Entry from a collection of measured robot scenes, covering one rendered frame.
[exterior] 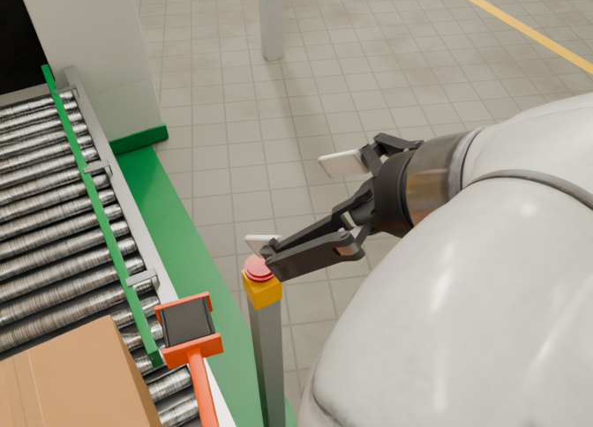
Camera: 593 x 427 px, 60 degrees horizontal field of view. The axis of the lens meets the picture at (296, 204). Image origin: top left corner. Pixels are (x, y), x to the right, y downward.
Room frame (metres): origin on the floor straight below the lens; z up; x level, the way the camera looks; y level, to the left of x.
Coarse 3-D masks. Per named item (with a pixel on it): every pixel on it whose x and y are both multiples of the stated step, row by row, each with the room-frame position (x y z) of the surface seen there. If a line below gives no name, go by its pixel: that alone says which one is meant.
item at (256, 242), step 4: (248, 236) 0.35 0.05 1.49; (252, 236) 0.34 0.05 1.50; (256, 236) 0.34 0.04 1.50; (260, 236) 0.33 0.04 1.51; (264, 236) 0.33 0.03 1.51; (268, 236) 0.33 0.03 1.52; (272, 236) 0.32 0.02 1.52; (276, 236) 0.32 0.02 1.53; (280, 236) 0.32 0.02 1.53; (244, 240) 0.35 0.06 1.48; (248, 240) 0.34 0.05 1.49; (252, 240) 0.34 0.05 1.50; (256, 240) 0.33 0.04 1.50; (260, 240) 0.33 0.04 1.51; (264, 240) 0.33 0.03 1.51; (268, 240) 0.32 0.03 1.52; (276, 240) 0.31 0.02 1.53; (280, 240) 0.31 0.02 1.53; (248, 244) 0.35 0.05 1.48; (252, 244) 0.34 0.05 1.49; (256, 244) 0.34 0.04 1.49; (260, 244) 0.33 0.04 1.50; (264, 244) 0.33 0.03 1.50; (252, 248) 0.34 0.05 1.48; (256, 248) 0.34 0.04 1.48; (260, 248) 0.33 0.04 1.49; (256, 252) 0.34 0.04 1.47; (260, 256) 0.34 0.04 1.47
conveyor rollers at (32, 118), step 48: (48, 96) 1.93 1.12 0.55; (0, 144) 1.63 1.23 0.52; (48, 144) 1.64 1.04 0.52; (0, 192) 1.33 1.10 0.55; (48, 192) 1.33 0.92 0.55; (0, 240) 1.13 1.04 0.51; (48, 240) 1.12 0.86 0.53; (96, 240) 1.11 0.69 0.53; (0, 288) 0.90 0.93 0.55; (144, 288) 0.91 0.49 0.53; (0, 336) 0.74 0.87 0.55
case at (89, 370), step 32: (96, 320) 0.56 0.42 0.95; (32, 352) 0.49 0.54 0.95; (64, 352) 0.49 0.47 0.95; (96, 352) 0.49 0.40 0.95; (128, 352) 0.55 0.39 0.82; (0, 384) 0.42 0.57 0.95; (32, 384) 0.42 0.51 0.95; (64, 384) 0.42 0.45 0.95; (96, 384) 0.42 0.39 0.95; (128, 384) 0.42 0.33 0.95; (0, 416) 0.36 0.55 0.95; (32, 416) 0.36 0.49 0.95; (64, 416) 0.36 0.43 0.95; (96, 416) 0.36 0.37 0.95; (128, 416) 0.36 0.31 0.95
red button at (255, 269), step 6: (252, 258) 0.65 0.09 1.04; (258, 258) 0.65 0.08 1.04; (264, 258) 0.65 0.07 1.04; (246, 264) 0.64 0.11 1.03; (252, 264) 0.64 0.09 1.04; (258, 264) 0.64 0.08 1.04; (264, 264) 0.64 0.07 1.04; (246, 270) 0.63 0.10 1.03; (252, 270) 0.62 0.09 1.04; (258, 270) 0.62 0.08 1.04; (264, 270) 0.62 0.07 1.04; (252, 276) 0.61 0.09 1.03; (258, 276) 0.61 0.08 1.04; (264, 276) 0.61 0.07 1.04; (270, 276) 0.61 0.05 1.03
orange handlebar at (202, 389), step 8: (192, 352) 0.35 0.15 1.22; (200, 352) 0.35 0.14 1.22; (192, 360) 0.34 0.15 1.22; (200, 360) 0.34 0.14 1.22; (192, 368) 0.33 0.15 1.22; (200, 368) 0.33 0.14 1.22; (192, 376) 0.32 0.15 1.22; (200, 376) 0.32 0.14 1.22; (200, 384) 0.30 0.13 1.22; (208, 384) 0.31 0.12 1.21; (200, 392) 0.29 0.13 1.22; (208, 392) 0.29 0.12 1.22; (200, 400) 0.28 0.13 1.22; (208, 400) 0.28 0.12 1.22; (200, 408) 0.27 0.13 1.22; (208, 408) 0.27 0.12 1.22; (200, 416) 0.26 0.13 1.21; (208, 416) 0.26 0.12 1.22; (216, 416) 0.26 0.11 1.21; (208, 424) 0.25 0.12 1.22; (216, 424) 0.25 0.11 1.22
